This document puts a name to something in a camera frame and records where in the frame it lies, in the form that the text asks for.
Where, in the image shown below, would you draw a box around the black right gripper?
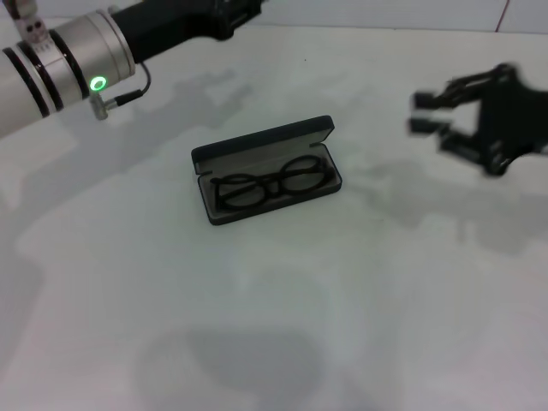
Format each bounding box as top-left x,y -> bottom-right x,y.
408,63 -> 548,177

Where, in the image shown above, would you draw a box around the left arm cable silver plugs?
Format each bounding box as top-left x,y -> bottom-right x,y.
88,63 -> 153,121

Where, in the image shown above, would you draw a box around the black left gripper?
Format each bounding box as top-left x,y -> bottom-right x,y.
110,0 -> 263,65

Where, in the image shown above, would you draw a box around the black round glasses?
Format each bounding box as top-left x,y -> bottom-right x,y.
212,154 -> 333,213

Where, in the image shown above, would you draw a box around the black glasses case grey lining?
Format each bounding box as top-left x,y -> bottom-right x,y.
190,114 -> 343,227

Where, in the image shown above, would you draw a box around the left camera mount bracket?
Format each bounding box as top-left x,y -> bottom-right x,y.
8,0 -> 49,44

